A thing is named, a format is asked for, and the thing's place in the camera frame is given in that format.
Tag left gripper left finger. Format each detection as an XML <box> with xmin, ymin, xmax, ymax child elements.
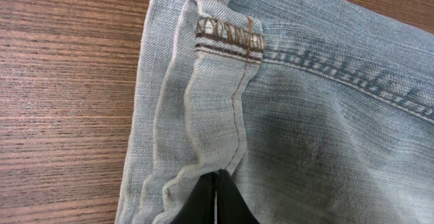
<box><xmin>171</xmin><ymin>172</ymin><xmax>216</xmax><ymax>224</ymax></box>

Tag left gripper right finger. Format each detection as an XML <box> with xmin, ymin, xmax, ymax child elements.
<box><xmin>216</xmin><ymin>170</ymin><xmax>259</xmax><ymax>224</ymax></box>

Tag light blue denim shorts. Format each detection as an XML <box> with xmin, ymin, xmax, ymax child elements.
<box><xmin>115</xmin><ymin>0</ymin><xmax>433</xmax><ymax>223</ymax></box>

